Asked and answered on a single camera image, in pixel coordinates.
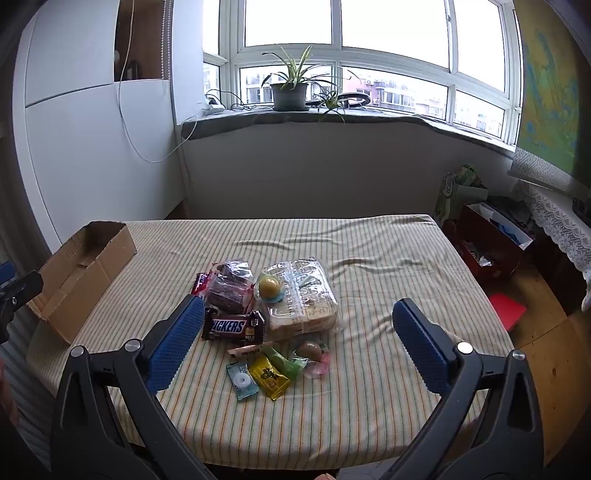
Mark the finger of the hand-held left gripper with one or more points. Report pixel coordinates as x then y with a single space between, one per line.
21 288
5 272

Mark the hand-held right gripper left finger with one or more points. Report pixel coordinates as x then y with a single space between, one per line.
178 344

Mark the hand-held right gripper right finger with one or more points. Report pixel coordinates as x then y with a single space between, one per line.
422 346

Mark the brown chocolate bar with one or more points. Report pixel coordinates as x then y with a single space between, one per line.
226 326

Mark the beige snack stick packet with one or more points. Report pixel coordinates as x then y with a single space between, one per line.
244 349

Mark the brown cardboard box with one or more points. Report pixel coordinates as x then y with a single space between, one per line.
87 272

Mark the teal mint packet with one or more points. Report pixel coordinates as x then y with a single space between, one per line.
242 381

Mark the clear brown cake packet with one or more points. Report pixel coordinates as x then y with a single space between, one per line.
228 288

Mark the yellow snack packet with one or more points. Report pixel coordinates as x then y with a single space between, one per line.
270 377

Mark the yellow jelly cup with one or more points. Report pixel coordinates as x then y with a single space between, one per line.
270 287

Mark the green candy packet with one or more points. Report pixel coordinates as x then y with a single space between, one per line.
286 362

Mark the brown jelly cup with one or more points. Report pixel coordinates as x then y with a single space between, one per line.
310 351

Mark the sliced bread bag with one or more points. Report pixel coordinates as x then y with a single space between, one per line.
307 304

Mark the person's left hand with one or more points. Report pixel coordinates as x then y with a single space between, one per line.
5 397

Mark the red folder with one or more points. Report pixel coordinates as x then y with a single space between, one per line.
508 311

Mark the red storage box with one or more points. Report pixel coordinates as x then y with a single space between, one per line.
494 249

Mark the white cabinet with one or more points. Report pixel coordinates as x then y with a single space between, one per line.
83 147

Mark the green paper bag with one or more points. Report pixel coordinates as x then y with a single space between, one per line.
455 198

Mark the white lace cloth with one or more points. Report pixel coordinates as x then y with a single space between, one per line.
561 221

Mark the grey patterned cloth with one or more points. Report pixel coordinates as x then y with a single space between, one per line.
540 170

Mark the white power strip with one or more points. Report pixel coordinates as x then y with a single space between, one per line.
213 107

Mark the small spider plant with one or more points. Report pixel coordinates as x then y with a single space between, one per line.
331 102

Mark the wooden shelf niche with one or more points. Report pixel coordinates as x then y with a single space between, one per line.
145 41

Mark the large potted spider plant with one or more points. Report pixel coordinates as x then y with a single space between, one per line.
289 96

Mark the white framed window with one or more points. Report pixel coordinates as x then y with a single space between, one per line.
337 51

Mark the wall map poster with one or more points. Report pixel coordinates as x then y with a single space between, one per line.
549 92

